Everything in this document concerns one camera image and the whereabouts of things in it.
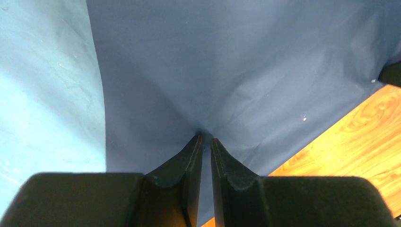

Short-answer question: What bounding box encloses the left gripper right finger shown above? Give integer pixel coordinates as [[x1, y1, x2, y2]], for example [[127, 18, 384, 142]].
[[211, 139, 396, 227]]

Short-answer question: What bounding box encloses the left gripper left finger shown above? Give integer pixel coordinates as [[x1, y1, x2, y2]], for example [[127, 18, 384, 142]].
[[0, 135, 203, 227]]

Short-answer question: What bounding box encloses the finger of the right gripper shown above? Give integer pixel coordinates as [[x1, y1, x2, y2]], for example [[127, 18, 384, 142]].
[[378, 61, 401, 87]]

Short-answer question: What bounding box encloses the blue wrapping paper sheet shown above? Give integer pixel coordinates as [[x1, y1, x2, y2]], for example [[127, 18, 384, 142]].
[[0, 0, 401, 213]]

